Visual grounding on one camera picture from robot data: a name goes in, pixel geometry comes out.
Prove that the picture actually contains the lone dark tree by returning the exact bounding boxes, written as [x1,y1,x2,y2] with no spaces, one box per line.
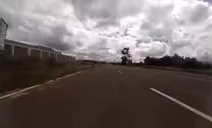
[120,47,133,66]

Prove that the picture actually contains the dark row of trees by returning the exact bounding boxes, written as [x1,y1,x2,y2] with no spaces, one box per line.
[143,53,212,70]

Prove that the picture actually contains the pale roadside sign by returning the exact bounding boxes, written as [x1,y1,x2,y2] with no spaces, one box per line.
[0,17,9,51]

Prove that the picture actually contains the long wall with pale pillars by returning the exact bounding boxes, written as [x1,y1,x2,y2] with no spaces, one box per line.
[0,38,77,65]

